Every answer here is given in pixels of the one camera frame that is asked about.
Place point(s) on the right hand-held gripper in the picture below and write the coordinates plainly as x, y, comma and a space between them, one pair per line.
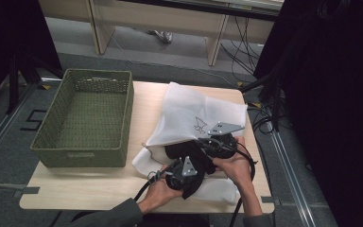
222, 146

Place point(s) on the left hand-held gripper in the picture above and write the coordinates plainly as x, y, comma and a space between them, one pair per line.
179, 179

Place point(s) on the black cloth garment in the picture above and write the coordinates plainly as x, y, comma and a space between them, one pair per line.
198, 160

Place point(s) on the white mesh laundry bag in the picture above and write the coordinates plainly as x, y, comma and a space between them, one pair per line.
186, 110

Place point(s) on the green woven basket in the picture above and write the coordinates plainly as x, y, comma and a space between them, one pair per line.
88, 119

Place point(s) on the person's right hand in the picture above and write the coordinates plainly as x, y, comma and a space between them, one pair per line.
236, 167

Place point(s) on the person's left hand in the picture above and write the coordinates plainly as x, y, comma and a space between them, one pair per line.
156, 197

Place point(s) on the black metal stand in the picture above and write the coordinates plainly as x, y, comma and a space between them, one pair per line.
272, 94
22, 78

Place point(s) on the black curtain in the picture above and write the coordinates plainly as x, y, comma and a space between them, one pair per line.
334, 94
9, 34

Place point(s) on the light wooden desk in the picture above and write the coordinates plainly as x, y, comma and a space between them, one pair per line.
157, 17

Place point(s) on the metal floor rail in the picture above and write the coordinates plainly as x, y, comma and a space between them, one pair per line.
0, 132
291, 176

